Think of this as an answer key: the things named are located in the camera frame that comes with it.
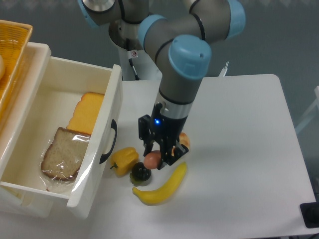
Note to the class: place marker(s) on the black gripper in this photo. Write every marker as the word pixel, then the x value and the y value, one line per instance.
pixel 164 131

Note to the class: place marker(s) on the brown egg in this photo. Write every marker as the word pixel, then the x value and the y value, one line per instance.
pixel 152 160

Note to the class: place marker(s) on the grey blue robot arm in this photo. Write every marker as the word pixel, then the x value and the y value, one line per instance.
pixel 181 51

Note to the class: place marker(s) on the open white drawer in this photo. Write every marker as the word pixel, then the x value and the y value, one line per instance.
pixel 24 189

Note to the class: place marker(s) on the white drawer cabinet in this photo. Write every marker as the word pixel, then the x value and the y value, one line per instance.
pixel 34 63

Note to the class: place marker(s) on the dark green pumpkin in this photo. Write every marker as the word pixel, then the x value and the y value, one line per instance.
pixel 139 174

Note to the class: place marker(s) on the yellow bell pepper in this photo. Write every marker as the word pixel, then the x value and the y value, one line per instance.
pixel 123 160

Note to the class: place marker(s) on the yellow banana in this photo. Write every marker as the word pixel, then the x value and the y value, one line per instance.
pixel 161 194

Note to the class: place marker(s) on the orange toast slice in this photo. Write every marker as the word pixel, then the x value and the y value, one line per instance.
pixel 85 113

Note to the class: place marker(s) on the wrapped brown bread slice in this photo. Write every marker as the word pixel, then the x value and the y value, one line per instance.
pixel 65 155

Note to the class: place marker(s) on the black device at edge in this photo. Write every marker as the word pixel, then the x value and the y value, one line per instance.
pixel 310 214

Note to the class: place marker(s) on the yellow woven basket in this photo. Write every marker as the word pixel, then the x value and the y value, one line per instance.
pixel 14 38

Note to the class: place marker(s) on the white metal bracket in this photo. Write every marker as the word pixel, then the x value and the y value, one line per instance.
pixel 224 70

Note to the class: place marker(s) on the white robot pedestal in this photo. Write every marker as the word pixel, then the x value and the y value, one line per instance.
pixel 136 64

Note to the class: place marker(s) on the white frame at right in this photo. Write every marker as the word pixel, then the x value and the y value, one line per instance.
pixel 308 114

